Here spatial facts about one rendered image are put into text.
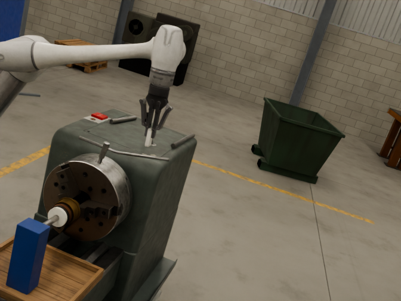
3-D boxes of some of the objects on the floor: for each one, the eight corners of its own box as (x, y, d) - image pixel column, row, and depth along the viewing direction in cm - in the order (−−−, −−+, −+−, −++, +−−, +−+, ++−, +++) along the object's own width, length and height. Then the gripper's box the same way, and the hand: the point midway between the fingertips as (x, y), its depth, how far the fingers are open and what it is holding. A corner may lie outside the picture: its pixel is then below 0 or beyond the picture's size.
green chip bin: (247, 145, 738) (264, 97, 713) (300, 159, 748) (318, 112, 723) (259, 174, 610) (280, 116, 585) (322, 192, 620) (345, 135, 596)
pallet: (73, 57, 1025) (77, 38, 1012) (108, 68, 1021) (112, 49, 1008) (48, 61, 905) (52, 39, 893) (88, 73, 902) (92, 52, 889)
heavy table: (371, 147, 1053) (388, 107, 1024) (389, 153, 1049) (407, 113, 1020) (386, 166, 900) (407, 120, 871) (407, 173, 896) (429, 127, 867)
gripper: (139, 80, 159) (127, 143, 166) (173, 90, 157) (160, 153, 164) (147, 79, 166) (135, 139, 173) (179, 88, 164) (166, 148, 171)
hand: (149, 137), depth 167 cm, fingers closed
